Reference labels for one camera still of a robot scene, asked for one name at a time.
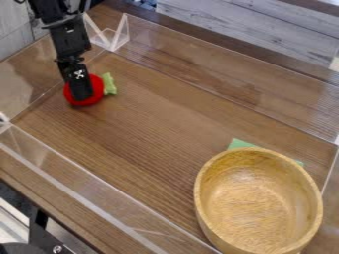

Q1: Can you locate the green cloth piece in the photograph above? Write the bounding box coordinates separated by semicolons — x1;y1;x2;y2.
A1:
226;138;304;167

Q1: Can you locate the wooden oval bowl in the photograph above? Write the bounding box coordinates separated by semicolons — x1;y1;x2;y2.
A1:
193;147;322;254

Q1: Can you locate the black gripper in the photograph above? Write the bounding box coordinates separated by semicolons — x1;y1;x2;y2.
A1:
27;0;93;101

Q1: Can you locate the black metal table mount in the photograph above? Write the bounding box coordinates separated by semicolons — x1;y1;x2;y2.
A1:
27;208;76;254

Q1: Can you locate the clear acrylic corner bracket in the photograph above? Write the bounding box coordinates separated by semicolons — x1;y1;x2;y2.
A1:
84;14;129;52

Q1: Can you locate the clear acrylic tray wall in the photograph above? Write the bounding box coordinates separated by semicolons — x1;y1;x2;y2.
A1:
0;7;339;254

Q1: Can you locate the red plush tomato toy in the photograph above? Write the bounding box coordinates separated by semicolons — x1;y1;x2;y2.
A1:
64;72;117;106

